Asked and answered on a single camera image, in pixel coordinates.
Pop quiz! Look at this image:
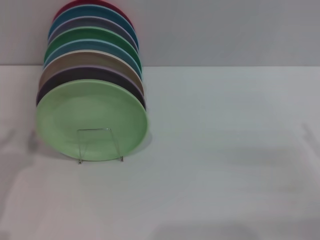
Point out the light blue plate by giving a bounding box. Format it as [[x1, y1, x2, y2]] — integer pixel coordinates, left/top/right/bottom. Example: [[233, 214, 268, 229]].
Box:
[[43, 38, 143, 79]]

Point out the lavender plate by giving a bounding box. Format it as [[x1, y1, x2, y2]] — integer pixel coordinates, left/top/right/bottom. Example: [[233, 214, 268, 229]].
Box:
[[35, 65, 147, 111]]

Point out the light green plate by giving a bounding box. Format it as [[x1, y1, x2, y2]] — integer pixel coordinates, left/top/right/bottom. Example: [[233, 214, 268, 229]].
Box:
[[36, 79, 150, 162]]

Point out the beige plate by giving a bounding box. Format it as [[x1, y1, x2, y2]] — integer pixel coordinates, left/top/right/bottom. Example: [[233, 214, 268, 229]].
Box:
[[38, 49, 145, 94]]

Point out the grey purple plate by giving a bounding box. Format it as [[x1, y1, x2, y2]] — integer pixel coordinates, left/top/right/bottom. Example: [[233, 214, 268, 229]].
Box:
[[47, 16, 139, 51]]

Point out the red plate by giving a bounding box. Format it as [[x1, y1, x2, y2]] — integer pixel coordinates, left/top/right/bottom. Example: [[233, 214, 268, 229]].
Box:
[[52, 0, 135, 29]]

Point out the teal blue plate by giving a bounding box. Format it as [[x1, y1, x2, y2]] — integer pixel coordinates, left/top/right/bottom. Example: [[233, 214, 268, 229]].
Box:
[[48, 4, 137, 44]]

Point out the dark green plate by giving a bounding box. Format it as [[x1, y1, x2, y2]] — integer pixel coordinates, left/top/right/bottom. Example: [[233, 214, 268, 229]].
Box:
[[44, 26, 141, 66]]

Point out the clear acrylic plate rack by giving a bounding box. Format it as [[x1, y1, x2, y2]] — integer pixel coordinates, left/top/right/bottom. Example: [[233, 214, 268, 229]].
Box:
[[76, 127, 125, 165]]

